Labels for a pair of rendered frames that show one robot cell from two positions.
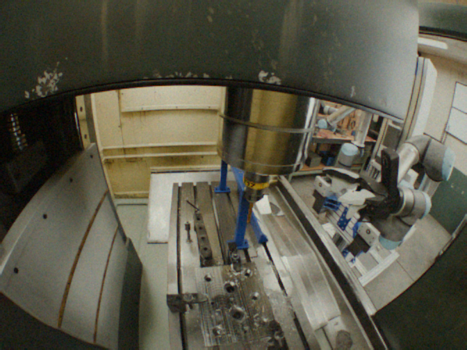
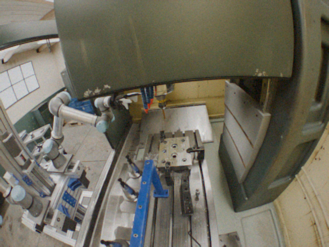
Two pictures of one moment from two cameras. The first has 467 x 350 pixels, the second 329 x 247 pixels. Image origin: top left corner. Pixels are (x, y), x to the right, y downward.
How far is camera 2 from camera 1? 0.91 m
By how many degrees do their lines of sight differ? 113
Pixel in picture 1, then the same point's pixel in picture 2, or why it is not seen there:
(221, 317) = (180, 144)
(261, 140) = not seen: hidden behind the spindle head
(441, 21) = (43, 31)
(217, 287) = (180, 155)
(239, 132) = not seen: hidden behind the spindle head
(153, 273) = (224, 206)
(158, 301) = (217, 188)
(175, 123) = not seen: outside the picture
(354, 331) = (123, 155)
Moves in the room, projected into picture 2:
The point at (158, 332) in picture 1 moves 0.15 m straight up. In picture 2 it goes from (214, 172) to (216, 162)
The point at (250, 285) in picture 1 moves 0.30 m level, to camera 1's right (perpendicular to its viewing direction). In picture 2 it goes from (164, 155) to (129, 150)
